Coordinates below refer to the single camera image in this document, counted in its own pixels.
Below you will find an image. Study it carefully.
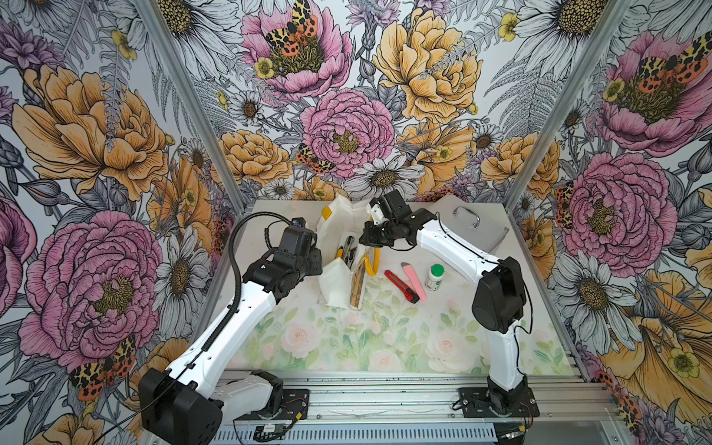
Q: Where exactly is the grey metal utility knife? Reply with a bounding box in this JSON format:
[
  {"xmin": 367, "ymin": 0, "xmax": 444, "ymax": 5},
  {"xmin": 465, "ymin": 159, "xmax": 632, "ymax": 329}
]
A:
[{"xmin": 347, "ymin": 248, "xmax": 357, "ymax": 268}]

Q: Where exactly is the pink utility knife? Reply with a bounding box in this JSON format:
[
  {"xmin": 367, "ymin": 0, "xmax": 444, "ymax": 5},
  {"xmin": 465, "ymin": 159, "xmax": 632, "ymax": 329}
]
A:
[{"xmin": 402, "ymin": 263, "xmax": 428, "ymax": 301}]

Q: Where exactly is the red utility knife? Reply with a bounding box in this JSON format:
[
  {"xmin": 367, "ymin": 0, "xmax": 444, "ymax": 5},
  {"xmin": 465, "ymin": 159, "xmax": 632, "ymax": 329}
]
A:
[{"xmin": 384, "ymin": 270, "xmax": 420, "ymax": 304}]

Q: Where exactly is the small grey art knife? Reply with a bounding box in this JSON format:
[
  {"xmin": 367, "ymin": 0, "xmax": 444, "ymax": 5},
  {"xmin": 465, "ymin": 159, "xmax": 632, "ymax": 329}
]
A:
[{"xmin": 340, "ymin": 235, "xmax": 355, "ymax": 261}]

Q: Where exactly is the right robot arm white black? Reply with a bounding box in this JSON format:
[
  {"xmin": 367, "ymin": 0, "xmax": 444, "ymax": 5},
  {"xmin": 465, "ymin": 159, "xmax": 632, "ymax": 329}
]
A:
[{"xmin": 360, "ymin": 191, "xmax": 528, "ymax": 417}]

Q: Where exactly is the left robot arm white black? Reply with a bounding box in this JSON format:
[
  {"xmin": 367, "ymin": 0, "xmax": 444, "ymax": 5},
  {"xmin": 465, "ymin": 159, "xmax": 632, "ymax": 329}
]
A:
[{"xmin": 138, "ymin": 224, "xmax": 322, "ymax": 444}]

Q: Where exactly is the white bottle green cap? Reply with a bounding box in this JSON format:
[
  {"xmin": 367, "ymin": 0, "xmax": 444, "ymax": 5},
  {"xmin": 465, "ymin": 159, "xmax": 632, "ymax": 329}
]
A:
[{"xmin": 425, "ymin": 263, "xmax": 445, "ymax": 291}]

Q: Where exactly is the silver aluminium case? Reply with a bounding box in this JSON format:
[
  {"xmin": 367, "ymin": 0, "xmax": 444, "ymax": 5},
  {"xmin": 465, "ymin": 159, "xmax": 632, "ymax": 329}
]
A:
[{"xmin": 428, "ymin": 194, "xmax": 509, "ymax": 253}]

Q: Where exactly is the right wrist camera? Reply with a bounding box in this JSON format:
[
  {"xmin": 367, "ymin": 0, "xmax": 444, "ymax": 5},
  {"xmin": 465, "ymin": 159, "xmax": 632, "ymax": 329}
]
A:
[{"xmin": 368, "ymin": 204, "xmax": 385, "ymax": 226}]

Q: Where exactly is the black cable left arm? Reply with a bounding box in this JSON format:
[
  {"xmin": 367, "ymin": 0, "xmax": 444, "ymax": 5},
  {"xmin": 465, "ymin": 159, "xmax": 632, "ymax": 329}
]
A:
[{"xmin": 199, "ymin": 210, "xmax": 296, "ymax": 352}]

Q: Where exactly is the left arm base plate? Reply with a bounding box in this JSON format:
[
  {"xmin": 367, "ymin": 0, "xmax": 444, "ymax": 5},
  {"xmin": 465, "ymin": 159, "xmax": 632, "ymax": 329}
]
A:
[{"xmin": 238, "ymin": 389, "xmax": 311, "ymax": 422}]

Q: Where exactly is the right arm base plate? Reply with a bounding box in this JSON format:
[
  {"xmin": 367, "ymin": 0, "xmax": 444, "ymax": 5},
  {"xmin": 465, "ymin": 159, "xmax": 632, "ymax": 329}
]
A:
[{"xmin": 452, "ymin": 387, "xmax": 541, "ymax": 419}]

